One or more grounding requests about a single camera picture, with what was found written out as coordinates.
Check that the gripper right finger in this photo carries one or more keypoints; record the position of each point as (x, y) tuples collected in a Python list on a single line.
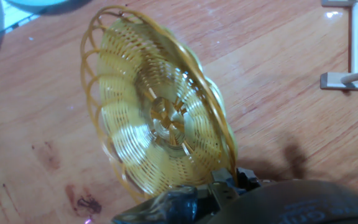
[(247, 180)]

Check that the glossy wooden board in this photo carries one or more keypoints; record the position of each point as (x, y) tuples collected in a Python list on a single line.
[(291, 124)]

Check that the light blue plate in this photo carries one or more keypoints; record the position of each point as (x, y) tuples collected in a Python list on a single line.
[(17, 17)]

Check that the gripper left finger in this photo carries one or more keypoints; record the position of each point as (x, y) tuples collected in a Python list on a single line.
[(221, 191)]

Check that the yellow woven plastic dish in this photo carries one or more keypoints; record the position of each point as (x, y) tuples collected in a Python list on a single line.
[(129, 93)]

